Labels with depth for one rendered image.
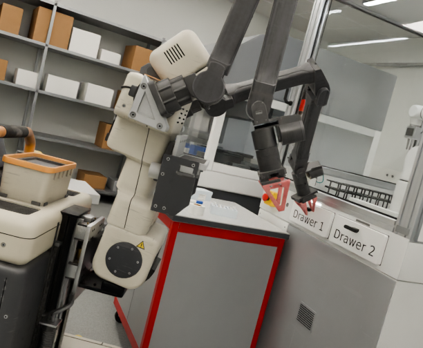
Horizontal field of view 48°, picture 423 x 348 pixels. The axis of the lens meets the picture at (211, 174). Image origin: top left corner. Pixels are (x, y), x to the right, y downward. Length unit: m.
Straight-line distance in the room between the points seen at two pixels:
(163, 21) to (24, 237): 5.10
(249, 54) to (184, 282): 1.37
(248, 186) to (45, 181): 1.70
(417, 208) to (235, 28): 0.91
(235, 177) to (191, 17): 3.77
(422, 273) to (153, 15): 4.93
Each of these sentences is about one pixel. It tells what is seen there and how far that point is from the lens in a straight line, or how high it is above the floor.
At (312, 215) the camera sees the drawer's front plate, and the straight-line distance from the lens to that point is 2.14.
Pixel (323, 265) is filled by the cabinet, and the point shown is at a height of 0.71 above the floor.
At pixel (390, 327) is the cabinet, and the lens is 1.84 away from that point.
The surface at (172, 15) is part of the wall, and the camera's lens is 6.22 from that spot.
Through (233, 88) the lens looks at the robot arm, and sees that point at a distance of 1.63.
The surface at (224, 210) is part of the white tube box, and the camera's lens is 2.21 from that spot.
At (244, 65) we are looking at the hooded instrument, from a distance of 2.79.
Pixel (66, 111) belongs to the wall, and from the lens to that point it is 5.83.
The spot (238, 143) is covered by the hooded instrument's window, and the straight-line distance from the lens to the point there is 2.83.
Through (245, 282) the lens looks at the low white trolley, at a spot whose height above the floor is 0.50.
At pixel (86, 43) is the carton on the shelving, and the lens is 5.39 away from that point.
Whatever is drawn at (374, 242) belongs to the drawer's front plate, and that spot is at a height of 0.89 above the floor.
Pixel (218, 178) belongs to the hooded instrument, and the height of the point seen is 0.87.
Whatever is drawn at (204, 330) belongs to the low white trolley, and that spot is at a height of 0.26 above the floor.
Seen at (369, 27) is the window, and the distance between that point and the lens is 2.23.
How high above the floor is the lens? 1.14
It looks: 5 degrees down
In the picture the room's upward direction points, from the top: 14 degrees clockwise
